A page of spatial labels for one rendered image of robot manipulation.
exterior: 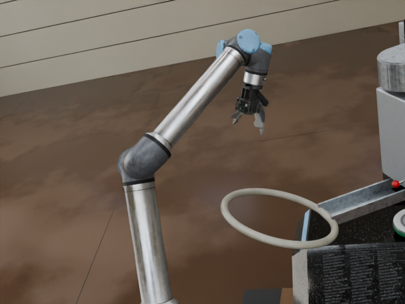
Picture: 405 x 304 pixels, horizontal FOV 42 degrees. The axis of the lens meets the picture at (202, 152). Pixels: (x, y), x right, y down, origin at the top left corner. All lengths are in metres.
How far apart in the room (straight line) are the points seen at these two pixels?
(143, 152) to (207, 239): 2.53
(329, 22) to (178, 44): 2.38
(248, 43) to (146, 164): 0.56
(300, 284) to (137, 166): 1.18
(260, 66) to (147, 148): 0.61
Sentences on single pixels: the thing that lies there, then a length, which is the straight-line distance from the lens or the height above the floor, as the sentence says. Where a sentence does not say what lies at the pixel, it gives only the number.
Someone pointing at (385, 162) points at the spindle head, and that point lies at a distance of 2.47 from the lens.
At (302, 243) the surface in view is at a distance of 2.02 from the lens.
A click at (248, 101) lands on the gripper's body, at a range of 2.12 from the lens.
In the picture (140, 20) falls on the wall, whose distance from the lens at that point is 8.64.
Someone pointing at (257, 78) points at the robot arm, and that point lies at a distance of 2.11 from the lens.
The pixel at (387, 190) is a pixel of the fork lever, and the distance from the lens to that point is 2.50.
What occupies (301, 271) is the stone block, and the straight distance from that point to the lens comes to 2.64.
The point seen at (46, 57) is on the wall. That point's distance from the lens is 9.24.
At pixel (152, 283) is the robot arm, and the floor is 1.27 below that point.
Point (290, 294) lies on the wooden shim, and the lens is 3.57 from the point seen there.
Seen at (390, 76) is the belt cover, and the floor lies 1.65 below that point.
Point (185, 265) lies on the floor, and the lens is 4.04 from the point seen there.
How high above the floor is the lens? 2.45
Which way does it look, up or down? 26 degrees down
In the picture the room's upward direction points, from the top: 14 degrees counter-clockwise
